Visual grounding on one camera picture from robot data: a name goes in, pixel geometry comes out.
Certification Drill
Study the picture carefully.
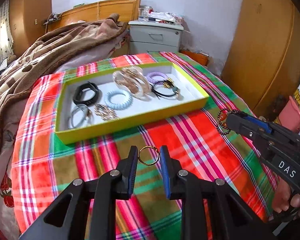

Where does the light blue spiral hair tie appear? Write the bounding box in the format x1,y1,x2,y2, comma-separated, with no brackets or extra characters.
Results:
104,89,134,111

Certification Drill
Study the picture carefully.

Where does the wooden wardrobe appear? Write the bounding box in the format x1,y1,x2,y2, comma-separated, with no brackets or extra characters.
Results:
9,0,52,57

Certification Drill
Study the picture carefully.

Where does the yellow-green shallow tray box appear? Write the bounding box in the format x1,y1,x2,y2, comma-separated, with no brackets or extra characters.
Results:
55,62,209,144

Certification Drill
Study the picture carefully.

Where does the purple spiral hair tie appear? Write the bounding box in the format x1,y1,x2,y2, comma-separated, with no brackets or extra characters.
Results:
146,71,170,84

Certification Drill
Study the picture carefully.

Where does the wooden door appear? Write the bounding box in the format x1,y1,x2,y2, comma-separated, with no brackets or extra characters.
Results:
221,0,300,118

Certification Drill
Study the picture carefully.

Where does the dotted curtain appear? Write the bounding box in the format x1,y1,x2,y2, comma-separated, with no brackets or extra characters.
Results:
0,0,14,65

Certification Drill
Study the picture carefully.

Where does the grey coiled cable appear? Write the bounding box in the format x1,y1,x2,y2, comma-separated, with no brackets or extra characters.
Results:
67,104,94,130

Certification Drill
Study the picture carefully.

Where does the orange box by cabinet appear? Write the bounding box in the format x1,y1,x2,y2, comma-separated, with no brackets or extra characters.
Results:
180,50,209,66

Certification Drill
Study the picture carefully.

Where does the plaid red green tablecloth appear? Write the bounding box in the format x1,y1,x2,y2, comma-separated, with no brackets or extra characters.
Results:
11,53,277,231

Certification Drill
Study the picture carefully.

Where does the black gold hair tie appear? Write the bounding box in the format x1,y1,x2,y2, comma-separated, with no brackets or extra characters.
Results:
162,78,176,90

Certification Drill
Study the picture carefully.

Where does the wooden headboard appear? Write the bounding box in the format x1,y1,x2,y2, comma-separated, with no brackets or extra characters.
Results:
47,0,141,31

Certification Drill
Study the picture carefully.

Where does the grey bedside drawer cabinet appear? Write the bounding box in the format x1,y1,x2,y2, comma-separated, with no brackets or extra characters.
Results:
128,21,184,55

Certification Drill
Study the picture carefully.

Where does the brown patterned blanket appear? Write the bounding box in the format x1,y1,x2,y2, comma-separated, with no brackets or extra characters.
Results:
0,13,128,170

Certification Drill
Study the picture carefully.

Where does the pink container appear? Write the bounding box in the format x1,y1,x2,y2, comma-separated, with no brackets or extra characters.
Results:
279,96,300,133

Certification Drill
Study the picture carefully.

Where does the clutter on cabinet top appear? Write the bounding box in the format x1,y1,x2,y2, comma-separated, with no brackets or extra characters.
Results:
138,6,184,25

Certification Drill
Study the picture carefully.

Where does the black beaded necklace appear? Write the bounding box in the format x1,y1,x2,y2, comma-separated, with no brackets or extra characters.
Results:
216,108,241,136

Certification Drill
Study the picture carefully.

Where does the black fitness band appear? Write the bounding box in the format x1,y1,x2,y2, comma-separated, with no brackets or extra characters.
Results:
73,81,100,106

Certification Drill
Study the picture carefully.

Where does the clear rose-gold hair claw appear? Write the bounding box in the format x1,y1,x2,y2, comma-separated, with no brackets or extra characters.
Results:
113,66,151,99

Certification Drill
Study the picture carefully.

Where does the black cord hair tie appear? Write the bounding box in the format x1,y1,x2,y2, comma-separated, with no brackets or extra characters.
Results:
151,81,183,100

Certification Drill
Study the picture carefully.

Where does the gold ring keychain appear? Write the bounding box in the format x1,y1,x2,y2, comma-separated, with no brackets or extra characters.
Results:
138,145,160,166

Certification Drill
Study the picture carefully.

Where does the right hand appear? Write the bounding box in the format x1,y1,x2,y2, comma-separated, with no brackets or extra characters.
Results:
272,178,300,213

